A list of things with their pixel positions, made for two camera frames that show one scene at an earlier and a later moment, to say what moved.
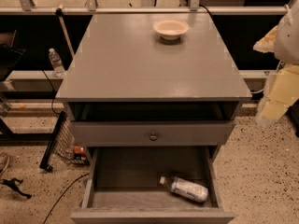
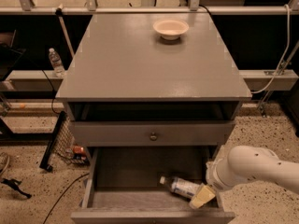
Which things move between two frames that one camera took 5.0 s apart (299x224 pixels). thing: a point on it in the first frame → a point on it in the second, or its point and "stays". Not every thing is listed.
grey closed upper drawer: x=153 y=133 stays
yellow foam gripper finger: x=284 y=92 → x=205 y=195
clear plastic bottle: x=185 y=189 stays
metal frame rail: x=148 y=10 stays
